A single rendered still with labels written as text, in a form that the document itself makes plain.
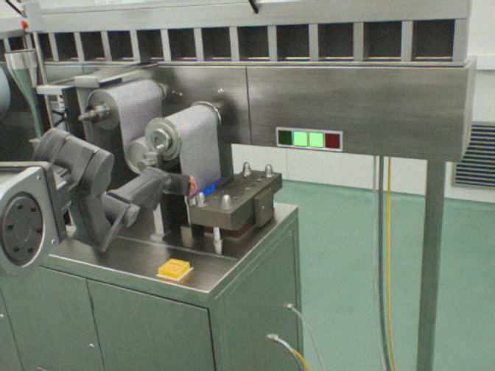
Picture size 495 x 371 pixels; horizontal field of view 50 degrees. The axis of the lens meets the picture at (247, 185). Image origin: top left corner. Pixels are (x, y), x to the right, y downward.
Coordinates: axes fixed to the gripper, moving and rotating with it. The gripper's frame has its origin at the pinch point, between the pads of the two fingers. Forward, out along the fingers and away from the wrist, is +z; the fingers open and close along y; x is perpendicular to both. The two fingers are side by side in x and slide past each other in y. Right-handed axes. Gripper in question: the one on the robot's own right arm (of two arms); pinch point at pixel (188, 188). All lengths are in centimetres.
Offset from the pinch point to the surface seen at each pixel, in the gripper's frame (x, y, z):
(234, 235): -13.1, 16.3, 8.4
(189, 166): 7.3, -0.7, -0.8
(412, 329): -44, 59, 138
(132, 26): 61, -41, 2
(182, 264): -25.0, 11.1, -12.4
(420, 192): 48, 32, 278
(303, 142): 23.7, 30.3, 21.3
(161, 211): -9.4, -8.8, -0.6
